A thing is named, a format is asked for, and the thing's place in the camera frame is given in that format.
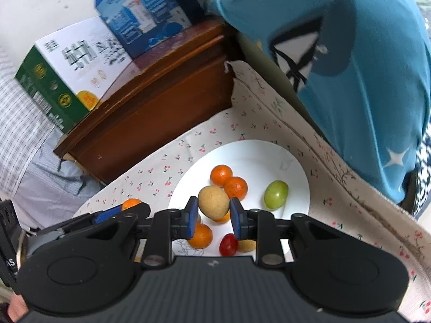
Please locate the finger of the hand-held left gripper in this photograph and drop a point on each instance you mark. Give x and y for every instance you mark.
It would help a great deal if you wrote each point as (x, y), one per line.
(107, 215)
(141, 210)

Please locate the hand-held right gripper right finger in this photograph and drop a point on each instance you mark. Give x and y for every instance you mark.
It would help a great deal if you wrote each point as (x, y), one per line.
(235, 218)

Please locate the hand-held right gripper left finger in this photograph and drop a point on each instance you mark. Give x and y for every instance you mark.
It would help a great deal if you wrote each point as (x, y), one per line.
(192, 217)

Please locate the small orange tangerine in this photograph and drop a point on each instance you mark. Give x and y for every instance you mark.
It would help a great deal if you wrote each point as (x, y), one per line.
(237, 187)
(203, 237)
(221, 176)
(131, 203)

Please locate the red cherry tomato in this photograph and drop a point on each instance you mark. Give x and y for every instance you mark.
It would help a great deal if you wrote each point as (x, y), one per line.
(228, 244)

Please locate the green jujube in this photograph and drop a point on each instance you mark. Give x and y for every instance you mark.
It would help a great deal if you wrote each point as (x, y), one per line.
(276, 194)

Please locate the white plate with grey drawing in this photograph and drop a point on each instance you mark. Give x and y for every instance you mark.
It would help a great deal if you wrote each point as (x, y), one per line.
(262, 161)

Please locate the person's left hand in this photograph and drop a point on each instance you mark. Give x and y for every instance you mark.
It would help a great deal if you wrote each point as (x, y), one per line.
(17, 306)

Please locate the light blue striped cloth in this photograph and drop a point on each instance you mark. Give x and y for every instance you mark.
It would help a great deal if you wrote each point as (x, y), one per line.
(50, 181)

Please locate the cherry print tablecloth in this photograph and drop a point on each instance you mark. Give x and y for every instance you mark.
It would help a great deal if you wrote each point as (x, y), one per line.
(336, 208)

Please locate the brown wooden headboard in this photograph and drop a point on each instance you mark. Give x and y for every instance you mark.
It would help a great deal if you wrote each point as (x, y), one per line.
(151, 107)

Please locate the white checkered curtain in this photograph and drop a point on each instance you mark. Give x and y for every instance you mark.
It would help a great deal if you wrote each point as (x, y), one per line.
(20, 134)

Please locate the green and white carton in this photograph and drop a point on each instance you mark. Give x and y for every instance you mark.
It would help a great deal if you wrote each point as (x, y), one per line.
(50, 97)

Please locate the olive green cushion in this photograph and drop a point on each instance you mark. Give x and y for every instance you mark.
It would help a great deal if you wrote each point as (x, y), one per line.
(256, 53)

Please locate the houndstooth blanket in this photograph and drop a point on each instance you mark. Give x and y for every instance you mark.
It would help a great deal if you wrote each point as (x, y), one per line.
(424, 175)

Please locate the blue carton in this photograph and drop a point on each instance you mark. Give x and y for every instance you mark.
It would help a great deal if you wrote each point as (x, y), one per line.
(144, 16)

